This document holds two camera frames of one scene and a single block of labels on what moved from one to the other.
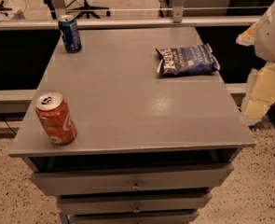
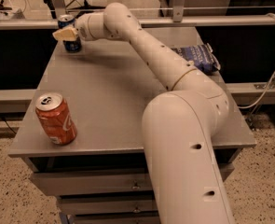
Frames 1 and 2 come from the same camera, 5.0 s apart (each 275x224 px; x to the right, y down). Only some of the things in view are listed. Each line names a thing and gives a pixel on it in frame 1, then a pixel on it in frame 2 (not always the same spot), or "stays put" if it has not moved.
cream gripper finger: [248, 37] → [66, 34]
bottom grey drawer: [167, 217] stays put
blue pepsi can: [69, 30] stays put
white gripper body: [273, 36] → [83, 28]
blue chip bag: [186, 60] stays put
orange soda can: [57, 118] stays put
